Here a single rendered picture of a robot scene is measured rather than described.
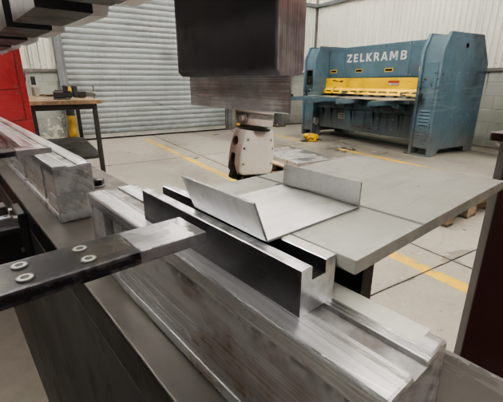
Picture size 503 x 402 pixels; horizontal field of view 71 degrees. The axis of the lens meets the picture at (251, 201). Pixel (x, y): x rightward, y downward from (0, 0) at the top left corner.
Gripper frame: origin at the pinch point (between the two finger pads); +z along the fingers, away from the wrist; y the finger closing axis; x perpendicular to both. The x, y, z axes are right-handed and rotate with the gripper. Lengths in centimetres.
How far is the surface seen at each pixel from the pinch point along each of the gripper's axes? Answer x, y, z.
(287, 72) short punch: -47, -39, -23
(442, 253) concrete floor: 19, 194, 64
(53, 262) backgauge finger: -42, -49, -12
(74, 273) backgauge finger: -44, -48, -12
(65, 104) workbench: 366, 47, 5
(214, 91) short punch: -41, -38, -22
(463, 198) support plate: -51, -19, -15
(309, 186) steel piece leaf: -42, -28, -14
